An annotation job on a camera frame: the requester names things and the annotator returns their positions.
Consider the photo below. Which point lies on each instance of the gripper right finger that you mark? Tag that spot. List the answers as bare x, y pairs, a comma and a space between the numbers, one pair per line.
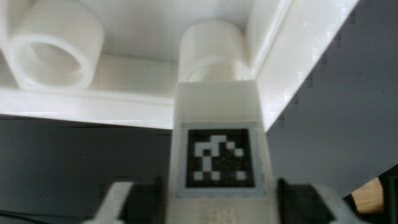
312, 205

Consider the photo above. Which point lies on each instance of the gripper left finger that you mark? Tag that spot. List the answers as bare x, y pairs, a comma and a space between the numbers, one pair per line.
130, 204

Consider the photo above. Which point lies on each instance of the white chair leg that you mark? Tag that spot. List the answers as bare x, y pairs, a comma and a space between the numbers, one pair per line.
221, 191

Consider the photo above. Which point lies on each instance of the white chair seat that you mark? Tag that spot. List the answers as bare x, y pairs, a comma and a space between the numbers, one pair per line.
146, 62

